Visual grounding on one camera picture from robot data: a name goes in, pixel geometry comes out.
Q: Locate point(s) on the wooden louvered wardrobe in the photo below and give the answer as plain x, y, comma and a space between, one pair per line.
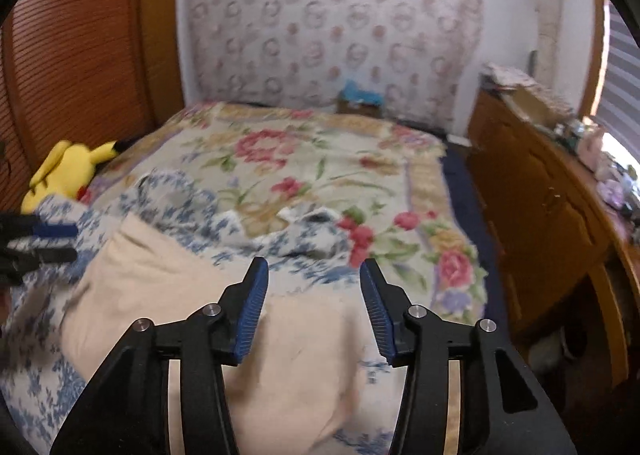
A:
85, 35

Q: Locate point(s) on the patterned fabric pile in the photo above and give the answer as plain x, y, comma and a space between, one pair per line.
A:
507, 75

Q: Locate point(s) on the lilac soft item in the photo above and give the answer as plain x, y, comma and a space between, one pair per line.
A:
611, 192

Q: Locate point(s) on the printed wall cloth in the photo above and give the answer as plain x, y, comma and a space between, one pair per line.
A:
325, 20

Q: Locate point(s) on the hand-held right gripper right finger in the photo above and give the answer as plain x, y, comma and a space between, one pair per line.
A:
375, 315

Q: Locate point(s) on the floral blanket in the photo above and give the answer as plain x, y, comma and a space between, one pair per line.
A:
325, 165

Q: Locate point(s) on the dark blue mattress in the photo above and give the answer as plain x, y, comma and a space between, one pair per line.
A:
470, 215

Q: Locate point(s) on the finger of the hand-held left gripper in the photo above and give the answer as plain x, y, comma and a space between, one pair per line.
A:
55, 255
55, 231

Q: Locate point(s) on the pink pouch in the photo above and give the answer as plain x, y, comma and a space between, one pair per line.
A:
590, 145

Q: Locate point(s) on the light blue object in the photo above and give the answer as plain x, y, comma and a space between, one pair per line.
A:
360, 92

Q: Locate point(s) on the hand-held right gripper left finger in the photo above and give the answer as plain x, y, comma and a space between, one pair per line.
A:
252, 315

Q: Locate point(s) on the yellow plush toy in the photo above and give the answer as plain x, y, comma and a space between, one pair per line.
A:
65, 172

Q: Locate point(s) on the cardboard box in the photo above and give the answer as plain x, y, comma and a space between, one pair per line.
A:
535, 105

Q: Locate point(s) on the wooden dresser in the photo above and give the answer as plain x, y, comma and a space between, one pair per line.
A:
535, 215

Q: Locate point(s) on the small brown box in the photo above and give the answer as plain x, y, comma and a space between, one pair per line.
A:
357, 110

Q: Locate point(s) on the beige t-shirt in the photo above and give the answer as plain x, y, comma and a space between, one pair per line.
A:
165, 280

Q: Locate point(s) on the pale shoe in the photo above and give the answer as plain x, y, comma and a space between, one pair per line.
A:
555, 350

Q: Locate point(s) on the window blind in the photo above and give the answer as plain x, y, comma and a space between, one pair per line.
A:
622, 85

